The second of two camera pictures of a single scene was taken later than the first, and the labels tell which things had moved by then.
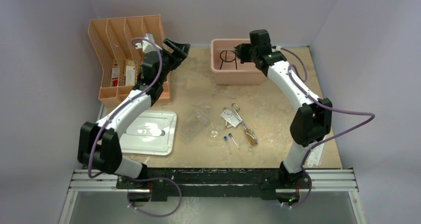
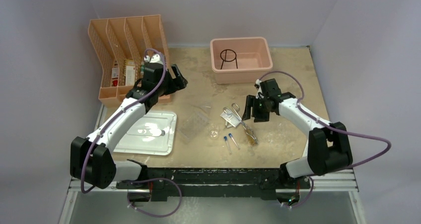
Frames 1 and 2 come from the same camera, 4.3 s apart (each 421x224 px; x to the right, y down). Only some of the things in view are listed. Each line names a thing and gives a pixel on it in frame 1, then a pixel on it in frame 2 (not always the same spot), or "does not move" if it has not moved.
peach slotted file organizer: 119,62 does not move
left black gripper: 180,53 to 178,83
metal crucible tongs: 236,108 does not move
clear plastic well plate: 192,126 does not move
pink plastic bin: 227,67 does not move
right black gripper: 241,51 to 251,102
